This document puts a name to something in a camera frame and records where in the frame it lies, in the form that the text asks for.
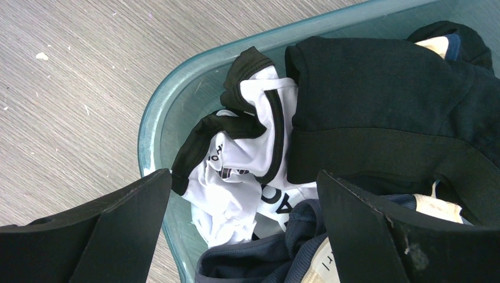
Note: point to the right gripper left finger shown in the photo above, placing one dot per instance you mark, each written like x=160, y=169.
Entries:
x=109, y=239

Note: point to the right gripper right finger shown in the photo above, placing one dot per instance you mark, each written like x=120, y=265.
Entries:
x=406, y=242

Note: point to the navy underwear cream waistband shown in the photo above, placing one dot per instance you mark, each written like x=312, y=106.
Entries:
x=287, y=257

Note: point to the black garment in basket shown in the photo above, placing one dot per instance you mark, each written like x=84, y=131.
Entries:
x=395, y=116

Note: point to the white black printed garment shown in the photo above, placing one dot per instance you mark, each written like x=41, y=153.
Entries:
x=232, y=168

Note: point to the teal laundry basket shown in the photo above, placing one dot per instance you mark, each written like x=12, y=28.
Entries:
x=193, y=90

